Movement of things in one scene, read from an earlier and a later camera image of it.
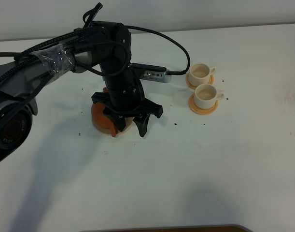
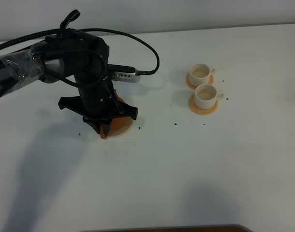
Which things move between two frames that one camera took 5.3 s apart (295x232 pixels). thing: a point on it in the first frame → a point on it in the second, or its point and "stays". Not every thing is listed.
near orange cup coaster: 201,110 stays
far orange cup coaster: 187,79 stays
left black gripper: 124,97 → 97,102
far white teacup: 200,73 stays
